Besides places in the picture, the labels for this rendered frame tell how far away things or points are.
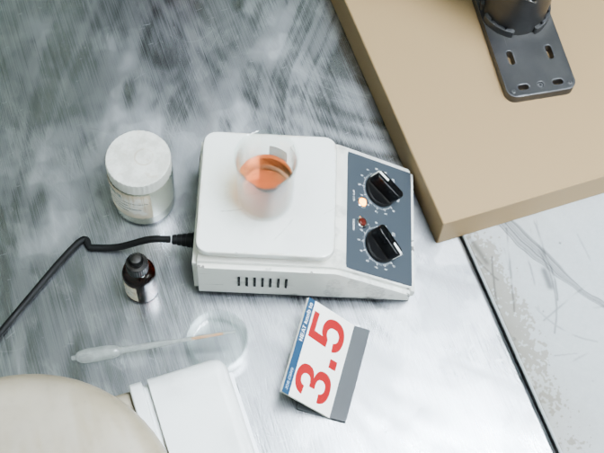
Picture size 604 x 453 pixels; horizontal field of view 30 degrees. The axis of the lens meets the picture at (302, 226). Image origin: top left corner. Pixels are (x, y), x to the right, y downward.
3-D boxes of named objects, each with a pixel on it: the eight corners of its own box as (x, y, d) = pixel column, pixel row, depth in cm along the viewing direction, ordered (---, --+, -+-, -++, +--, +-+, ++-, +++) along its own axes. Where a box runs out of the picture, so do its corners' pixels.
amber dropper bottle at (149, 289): (155, 270, 105) (149, 238, 98) (161, 300, 103) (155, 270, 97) (123, 277, 104) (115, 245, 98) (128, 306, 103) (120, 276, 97)
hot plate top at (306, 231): (336, 141, 102) (337, 137, 102) (333, 262, 97) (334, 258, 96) (204, 135, 102) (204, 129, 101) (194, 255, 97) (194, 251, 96)
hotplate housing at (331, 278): (409, 181, 110) (421, 139, 103) (411, 306, 104) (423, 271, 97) (181, 170, 109) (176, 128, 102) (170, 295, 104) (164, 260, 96)
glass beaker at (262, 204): (233, 173, 100) (232, 125, 93) (294, 171, 100) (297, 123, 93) (235, 234, 97) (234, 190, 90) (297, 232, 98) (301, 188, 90)
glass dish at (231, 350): (221, 306, 103) (220, 297, 101) (261, 349, 102) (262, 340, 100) (174, 343, 102) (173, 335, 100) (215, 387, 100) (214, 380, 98)
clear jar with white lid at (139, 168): (135, 161, 110) (127, 118, 102) (188, 189, 108) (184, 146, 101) (101, 208, 107) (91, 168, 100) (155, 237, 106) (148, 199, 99)
